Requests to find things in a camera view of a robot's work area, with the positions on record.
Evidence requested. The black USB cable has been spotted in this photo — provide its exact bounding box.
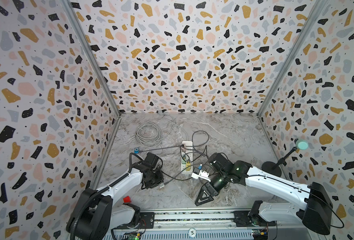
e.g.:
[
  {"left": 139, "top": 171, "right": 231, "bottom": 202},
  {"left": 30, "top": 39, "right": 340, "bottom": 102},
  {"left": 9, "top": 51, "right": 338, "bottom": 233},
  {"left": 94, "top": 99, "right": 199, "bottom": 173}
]
[{"left": 160, "top": 143, "right": 209, "bottom": 182}]

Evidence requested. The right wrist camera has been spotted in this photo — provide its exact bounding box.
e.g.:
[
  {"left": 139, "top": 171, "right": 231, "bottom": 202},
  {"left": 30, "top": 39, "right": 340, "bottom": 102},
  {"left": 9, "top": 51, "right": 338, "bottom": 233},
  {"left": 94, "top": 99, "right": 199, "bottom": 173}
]
[{"left": 191, "top": 168, "right": 211, "bottom": 182}]

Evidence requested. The grey power strip cable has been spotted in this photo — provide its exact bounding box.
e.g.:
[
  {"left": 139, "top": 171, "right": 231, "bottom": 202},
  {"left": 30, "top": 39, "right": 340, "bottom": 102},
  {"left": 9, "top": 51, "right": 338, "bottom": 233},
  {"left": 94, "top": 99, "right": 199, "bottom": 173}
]
[{"left": 134, "top": 113, "right": 190, "bottom": 148}]

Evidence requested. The white power strip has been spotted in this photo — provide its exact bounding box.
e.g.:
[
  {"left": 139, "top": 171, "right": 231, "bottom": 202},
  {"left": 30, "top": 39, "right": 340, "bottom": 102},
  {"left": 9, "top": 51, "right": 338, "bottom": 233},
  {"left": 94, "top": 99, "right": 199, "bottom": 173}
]
[{"left": 180, "top": 141, "right": 193, "bottom": 176}]

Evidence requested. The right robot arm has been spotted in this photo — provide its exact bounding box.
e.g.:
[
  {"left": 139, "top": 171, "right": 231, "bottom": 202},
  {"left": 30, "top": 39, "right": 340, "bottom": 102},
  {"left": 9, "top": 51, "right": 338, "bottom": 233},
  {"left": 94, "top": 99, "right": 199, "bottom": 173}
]
[{"left": 192, "top": 153, "right": 335, "bottom": 236}]

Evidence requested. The red cube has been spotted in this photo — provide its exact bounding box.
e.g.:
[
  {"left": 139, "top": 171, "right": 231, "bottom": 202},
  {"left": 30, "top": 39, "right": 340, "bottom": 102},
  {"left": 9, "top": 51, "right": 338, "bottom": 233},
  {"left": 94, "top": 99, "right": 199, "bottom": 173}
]
[{"left": 123, "top": 196, "right": 132, "bottom": 204}]

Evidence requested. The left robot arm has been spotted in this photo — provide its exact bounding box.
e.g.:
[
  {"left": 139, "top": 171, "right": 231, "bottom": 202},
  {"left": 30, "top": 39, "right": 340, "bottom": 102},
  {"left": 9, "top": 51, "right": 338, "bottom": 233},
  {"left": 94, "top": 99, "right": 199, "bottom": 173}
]
[{"left": 66, "top": 153, "right": 164, "bottom": 240}]

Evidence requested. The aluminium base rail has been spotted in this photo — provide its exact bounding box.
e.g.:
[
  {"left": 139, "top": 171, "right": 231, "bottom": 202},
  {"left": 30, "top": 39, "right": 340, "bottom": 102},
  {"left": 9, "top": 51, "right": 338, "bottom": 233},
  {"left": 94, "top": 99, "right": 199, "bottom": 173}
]
[{"left": 63, "top": 208, "right": 322, "bottom": 240}]

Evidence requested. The dark grey yellow-plug cable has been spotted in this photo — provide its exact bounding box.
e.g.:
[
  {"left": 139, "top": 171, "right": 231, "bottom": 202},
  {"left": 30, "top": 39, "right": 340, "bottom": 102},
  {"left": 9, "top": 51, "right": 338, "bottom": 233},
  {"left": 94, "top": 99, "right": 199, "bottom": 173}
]
[{"left": 163, "top": 130, "right": 223, "bottom": 188}]

